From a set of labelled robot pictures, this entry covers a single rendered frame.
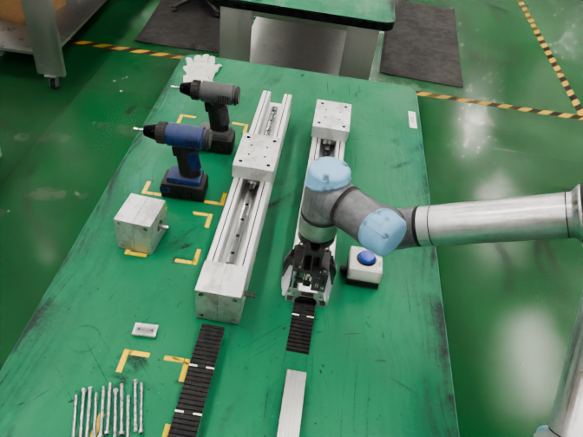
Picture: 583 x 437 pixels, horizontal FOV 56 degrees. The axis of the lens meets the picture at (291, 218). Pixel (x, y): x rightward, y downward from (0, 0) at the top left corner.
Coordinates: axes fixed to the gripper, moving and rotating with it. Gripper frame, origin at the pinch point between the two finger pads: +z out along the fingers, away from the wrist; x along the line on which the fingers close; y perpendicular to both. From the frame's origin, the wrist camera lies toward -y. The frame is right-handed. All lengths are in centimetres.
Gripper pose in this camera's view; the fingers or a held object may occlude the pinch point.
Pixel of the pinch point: (304, 290)
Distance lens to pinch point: 119.4
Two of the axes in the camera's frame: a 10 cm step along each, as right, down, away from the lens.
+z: -1.1, 7.3, 6.7
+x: 9.9, 1.6, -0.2
